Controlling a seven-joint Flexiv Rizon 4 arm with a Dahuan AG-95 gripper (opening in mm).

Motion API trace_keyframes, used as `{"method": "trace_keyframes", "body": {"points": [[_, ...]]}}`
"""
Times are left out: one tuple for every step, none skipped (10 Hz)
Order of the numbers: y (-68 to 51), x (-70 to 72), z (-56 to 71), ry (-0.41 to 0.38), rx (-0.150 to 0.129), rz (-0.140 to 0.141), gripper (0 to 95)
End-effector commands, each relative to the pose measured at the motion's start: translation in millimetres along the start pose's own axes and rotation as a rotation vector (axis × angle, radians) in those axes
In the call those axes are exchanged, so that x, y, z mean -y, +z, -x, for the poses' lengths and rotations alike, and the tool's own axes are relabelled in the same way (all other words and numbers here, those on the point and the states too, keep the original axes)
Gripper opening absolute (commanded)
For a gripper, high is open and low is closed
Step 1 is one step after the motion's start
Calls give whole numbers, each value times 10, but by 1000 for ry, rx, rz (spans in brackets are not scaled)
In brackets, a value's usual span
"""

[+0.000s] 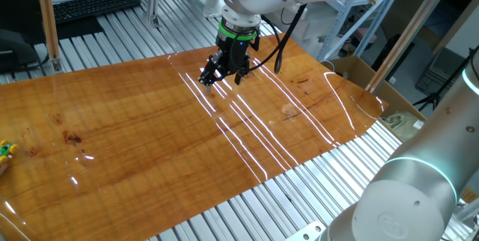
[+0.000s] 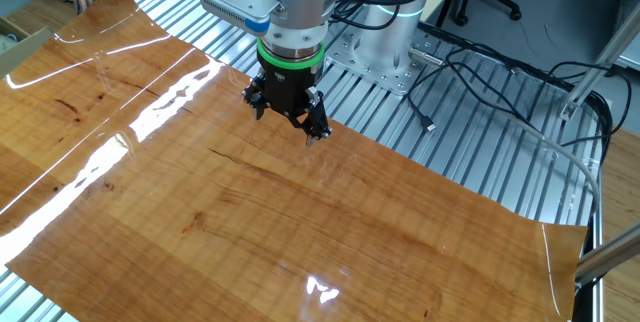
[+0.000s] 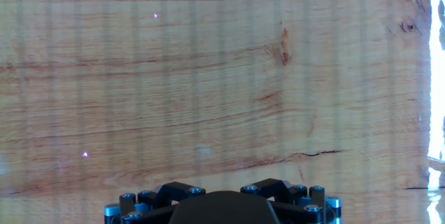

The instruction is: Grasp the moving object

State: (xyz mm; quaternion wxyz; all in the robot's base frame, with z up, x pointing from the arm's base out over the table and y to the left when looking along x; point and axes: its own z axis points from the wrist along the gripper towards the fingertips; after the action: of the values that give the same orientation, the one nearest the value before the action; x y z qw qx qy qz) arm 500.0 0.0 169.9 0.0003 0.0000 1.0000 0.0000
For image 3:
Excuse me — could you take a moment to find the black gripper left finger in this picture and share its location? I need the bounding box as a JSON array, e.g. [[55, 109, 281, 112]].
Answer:
[[104, 181, 207, 224]]

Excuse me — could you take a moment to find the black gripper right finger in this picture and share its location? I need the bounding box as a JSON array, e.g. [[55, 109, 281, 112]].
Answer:
[[239, 177, 342, 224]]

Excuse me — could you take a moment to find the glossy wood-grain mat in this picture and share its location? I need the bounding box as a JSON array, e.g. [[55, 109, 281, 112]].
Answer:
[[0, 0, 432, 224]]

